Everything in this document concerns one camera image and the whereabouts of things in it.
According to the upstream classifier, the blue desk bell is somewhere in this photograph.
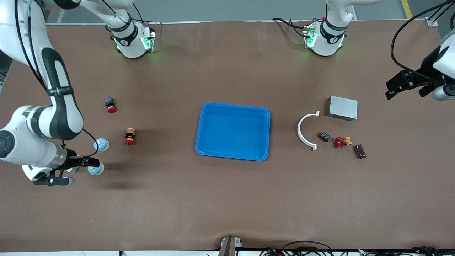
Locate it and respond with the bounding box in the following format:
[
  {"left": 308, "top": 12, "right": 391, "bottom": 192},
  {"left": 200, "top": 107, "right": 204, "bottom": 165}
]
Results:
[
  {"left": 93, "top": 138, "right": 110, "bottom": 152},
  {"left": 87, "top": 161, "right": 105, "bottom": 176}
]

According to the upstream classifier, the grey metal box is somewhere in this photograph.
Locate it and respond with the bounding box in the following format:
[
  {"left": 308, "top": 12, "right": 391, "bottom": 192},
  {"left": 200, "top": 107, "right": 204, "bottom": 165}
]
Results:
[{"left": 328, "top": 95, "right": 358, "bottom": 122}]

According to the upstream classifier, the red handwheel brass valve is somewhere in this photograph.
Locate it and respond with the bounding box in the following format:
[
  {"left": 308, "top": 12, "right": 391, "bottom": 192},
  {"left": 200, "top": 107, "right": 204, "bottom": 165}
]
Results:
[{"left": 333, "top": 136, "right": 353, "bottom": 149}]

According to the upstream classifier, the white curved pipe clamp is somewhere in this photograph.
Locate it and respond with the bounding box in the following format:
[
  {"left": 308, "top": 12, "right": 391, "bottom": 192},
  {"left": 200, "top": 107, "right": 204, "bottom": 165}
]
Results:
[{"left": 297, "top": 111, "right": 320, "bottom": 151}]

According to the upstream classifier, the brown table cover mat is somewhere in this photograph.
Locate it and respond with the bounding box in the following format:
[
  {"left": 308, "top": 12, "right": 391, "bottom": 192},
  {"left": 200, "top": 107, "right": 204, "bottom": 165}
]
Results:
[{"left": 0, "top": 20, "right": 455, "bottom": 252}]

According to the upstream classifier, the blue plastic tray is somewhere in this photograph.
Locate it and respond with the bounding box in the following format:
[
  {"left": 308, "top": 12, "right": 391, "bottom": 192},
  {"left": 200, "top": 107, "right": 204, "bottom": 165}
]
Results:
[{"left": 195, "top": 102, "right": 271, "bottom": 161}]

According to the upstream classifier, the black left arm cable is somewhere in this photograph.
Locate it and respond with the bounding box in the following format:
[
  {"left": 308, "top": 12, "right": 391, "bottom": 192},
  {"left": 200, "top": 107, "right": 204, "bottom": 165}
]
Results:
[{"left": 390, "top": 0, "right": 455, "bottom": 77}]

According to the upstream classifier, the aluminium frame profile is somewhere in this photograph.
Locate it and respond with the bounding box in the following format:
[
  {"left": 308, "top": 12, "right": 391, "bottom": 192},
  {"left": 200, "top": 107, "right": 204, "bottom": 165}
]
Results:
[{"left": 426, "top": 0, "right": 455, "bottom": 27}]

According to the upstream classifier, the black left base cable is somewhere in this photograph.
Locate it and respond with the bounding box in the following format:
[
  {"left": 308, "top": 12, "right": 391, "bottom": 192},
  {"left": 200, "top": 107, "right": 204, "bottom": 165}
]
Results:
[{"left": 272, "top": 17, "right": 310, "bottom": 38}]

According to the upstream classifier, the black base cable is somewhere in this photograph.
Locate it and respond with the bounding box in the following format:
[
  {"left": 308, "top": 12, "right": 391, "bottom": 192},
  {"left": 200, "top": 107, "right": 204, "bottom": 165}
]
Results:
[
  {"left": 272, "top": 17, "right": 310, "bottom": 38},
  {"left": 121, "top": 3, "right": 157, "bottom": 25}
]

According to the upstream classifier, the black right base cable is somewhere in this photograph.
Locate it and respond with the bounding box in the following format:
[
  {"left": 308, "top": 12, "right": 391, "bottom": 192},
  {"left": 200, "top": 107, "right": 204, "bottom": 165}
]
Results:
[{"left": 121, "top": 3, "right": 157, "bottom": 25}]

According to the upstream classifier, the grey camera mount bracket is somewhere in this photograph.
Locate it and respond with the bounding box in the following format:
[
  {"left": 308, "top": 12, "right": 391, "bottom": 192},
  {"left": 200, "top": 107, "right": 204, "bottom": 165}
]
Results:
[{"left": 218, "top": 236, "right": 243, "bottom": 256}]

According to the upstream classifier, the black cable bundle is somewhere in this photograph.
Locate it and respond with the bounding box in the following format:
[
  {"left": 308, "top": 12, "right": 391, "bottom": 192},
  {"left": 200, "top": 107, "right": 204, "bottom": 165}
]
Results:
[{"left": 359, "top": 246, "right": 455, "bottom": 256}]

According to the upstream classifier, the black looped cable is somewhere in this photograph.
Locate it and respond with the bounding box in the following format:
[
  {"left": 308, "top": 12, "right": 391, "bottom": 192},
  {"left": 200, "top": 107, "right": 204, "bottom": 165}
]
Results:
[{"left": 282, "top": 241, "right": 333, "bottom": 256}]

